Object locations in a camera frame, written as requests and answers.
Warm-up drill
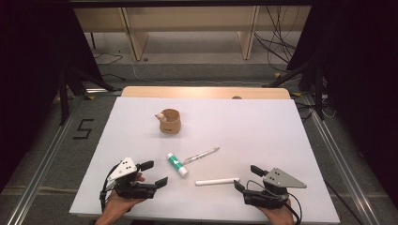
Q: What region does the person's left hand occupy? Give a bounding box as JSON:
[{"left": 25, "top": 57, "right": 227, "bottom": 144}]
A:
[{"left": 101, "top": 172, "right": 146, "bottom": 219}]

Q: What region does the green and white glue stick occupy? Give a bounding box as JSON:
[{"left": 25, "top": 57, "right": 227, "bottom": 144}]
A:
[{"left": 165, "top": 152, "right": 190, "bottom": 178}]

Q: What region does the black cable bundle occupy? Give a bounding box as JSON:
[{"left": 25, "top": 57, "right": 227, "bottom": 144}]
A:
[{"left": 253, "top": 6, "right": 302, "bottom": 73}]

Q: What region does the left hand-held gripper cable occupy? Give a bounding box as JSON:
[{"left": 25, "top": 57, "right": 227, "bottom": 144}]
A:
[{"left": 99, "top": 162, "right": 121, "bottom": 214}]

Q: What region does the aluminium floor rail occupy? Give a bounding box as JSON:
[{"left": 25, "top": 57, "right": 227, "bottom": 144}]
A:
[
  {"left": 6, "top": 96, "right": 86, "bottom": 225},
  {"left": 303, "top": 94, "right": 382, "bottom": 225}
]

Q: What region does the right hand-held gripper cable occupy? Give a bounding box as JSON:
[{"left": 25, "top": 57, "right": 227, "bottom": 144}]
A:
[{"left": 246, "top": 179, "right": 303, "bottom": 225}]

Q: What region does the brown pen holder with bear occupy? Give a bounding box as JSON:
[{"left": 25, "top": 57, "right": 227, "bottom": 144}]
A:
[{"left": 155, "top": 108, "right": 182, "bottom": 135}]

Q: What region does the hand-held gripper cable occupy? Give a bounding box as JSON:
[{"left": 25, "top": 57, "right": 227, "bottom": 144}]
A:
[
  {"left": 246, "top": 179, "right": 303, "bottom": 225},
  {"left": 99, "top": 162, "right": 121, "bottom": 214}
]

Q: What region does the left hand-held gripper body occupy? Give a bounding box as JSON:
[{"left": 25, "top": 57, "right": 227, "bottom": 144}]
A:
[{"left": 106, "top": 157, "right": 158, "bottom": 201}]

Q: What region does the wooden table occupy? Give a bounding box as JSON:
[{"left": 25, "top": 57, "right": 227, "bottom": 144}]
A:
[{"left": 120, "top": 86, "right": 292, "bottom": 100}]

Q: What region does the thin black floor cable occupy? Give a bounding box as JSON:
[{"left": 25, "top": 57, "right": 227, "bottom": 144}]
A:
[{"left": 93, "top": 52, "right": 125, "bottom": 66}]

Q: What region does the beige wooden desk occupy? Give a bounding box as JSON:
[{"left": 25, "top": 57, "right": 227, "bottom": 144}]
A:
[{"left": 74, "top": 6, "right": 313, "bottom": 62}]

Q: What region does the black metal stand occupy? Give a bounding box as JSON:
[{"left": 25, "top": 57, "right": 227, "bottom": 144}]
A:
[
  {"left": 57, "top": 67, "right": 118, "bottom": 126},
  {"left": 262, "top": 59, "right": 327, "bottom": 121}
]

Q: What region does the white pen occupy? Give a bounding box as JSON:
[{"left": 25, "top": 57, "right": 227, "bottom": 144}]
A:
[{"left": 194, "top": 177, "right": 241, "bottom": 187}]

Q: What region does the person's right hand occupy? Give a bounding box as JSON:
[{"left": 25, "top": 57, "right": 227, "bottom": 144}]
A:
[{"left": 256, "top": 200, "right": 297, "bottom": 225}]

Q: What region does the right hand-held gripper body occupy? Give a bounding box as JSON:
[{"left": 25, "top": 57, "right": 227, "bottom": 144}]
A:
[{"left": 242, "top": 167, "right": 308, "bottom": 210}]

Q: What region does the black curtain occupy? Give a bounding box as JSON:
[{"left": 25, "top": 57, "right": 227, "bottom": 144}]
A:
[
  {"left": 0, "top": 0, "right": 105, "bottom": 192},
  {"left": 286, "top": 0, "right": 398, "bottom": 208}
]

